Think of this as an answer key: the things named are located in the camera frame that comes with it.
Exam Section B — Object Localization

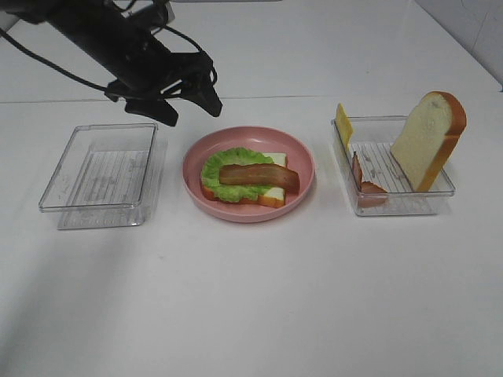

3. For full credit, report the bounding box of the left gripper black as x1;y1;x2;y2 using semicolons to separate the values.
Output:
105;35;222;126

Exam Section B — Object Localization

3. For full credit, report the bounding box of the green lettuce leaf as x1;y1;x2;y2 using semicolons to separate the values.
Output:
200;147;274;203

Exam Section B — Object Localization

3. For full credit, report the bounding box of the bacon strip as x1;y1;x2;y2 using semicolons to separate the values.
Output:
352;152;387;208
218;163;300;194

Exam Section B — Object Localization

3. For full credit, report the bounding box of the bread slice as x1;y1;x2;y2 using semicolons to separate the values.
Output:
200;152;288;208
390;91;467;192

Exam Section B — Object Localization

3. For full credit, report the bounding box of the yellow cheese slice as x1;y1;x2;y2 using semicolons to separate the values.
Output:
336;103;354;151

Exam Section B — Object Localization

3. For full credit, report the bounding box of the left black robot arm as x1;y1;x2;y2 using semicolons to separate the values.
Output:
1;1;222;126

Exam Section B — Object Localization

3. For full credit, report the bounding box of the pink round plate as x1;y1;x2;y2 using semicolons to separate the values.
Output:
182;126;315;223

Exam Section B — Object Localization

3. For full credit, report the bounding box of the left clear plastic tray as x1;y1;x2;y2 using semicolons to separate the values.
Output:
39;123;159;230

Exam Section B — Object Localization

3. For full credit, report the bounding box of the clear plastic tray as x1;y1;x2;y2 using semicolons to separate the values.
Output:
333;115;455;217
39;123;159;230

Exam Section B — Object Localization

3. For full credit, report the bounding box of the right clear plastic tray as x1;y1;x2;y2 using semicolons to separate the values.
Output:
333;115;455;217

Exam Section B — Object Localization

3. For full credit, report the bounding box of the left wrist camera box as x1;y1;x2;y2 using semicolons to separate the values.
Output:
127;1;174;30

